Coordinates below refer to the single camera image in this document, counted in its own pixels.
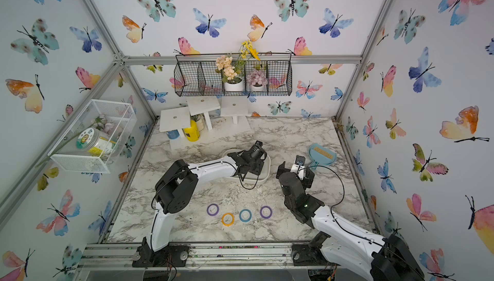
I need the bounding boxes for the white storage box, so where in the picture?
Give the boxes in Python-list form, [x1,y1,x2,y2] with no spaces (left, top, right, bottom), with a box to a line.
[222,148,271,186]

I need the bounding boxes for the purple tape roll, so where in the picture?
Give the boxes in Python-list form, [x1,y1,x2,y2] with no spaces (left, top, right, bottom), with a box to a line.
[207,203,219,217]
[260,205,273,219]

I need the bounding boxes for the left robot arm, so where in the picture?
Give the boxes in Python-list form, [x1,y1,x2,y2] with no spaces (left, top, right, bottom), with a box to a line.
[132,141,267,268]

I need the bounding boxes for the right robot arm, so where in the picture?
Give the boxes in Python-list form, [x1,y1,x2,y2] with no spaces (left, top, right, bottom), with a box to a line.
[276,163,425,280]

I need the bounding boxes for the blue tape roll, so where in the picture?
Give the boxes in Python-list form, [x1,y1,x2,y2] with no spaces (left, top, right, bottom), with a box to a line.
[239,208,252,223]

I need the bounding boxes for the orange tape roll lower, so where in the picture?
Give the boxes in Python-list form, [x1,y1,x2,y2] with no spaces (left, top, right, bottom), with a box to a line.
[221,213,235,227]

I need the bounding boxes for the yellow bottle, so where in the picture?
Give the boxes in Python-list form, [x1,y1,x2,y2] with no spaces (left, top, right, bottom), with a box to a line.
[183,120,200,142]

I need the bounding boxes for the glass jar behind bottle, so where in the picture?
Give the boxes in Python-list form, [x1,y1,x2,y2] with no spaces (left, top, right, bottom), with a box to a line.
[194,114,206,132]

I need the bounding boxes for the white pot purple flowers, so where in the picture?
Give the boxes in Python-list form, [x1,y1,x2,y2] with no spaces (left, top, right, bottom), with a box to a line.
[247,69,268,92]

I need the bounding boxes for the blue cup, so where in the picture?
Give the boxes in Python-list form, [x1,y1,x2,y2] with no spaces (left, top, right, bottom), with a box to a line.
[166,130,180,140]

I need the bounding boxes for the white tiered stand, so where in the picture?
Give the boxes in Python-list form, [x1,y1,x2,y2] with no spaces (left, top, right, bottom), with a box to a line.
[159,96,251,144]

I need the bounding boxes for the white pot peach flowers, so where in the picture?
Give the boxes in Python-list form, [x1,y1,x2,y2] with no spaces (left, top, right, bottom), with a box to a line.
[215,55,245,93]

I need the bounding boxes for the yellow artificial flower stem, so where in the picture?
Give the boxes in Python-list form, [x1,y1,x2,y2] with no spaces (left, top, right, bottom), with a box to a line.
[235,40,261,75]

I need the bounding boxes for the round green lid jar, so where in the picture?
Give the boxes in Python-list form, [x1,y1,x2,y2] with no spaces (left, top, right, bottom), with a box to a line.
[75,127,100,151]

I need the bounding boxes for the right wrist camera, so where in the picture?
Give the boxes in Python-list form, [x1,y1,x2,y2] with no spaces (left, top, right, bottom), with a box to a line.
[291,155,306,181]

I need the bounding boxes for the black wire wall basket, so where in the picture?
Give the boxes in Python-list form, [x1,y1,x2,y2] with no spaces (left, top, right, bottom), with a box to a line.
[174,53,293,97]

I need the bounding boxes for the clear acrylic wall box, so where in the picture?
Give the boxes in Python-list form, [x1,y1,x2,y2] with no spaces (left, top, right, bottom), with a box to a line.
[48,100,137,174]

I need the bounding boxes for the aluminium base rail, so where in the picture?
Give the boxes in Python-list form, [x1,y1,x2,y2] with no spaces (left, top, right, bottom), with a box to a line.
[76,241,402,271]

